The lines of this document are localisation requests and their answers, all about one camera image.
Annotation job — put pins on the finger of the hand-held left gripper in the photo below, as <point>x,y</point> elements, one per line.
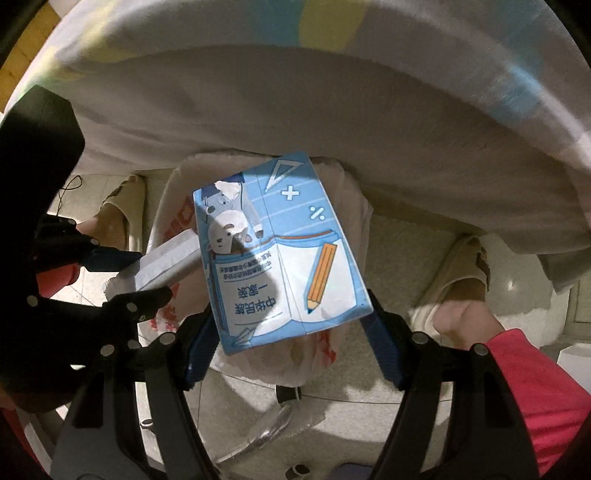
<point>138,300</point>
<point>111,259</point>

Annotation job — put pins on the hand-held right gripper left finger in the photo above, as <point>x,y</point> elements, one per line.
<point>201,350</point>

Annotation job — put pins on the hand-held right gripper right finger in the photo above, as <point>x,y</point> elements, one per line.
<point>383,350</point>

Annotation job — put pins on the small white grey box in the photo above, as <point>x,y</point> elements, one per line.
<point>161,263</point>

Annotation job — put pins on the white plastic bag red print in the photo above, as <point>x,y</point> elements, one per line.
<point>344,198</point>

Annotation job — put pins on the beige slipper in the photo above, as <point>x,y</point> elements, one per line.
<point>457,267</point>
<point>124,198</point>

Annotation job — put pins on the chrome chair base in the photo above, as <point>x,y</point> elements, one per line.
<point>268,429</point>

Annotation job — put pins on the pastel patch bed cover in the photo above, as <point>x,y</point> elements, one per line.
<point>323,23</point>

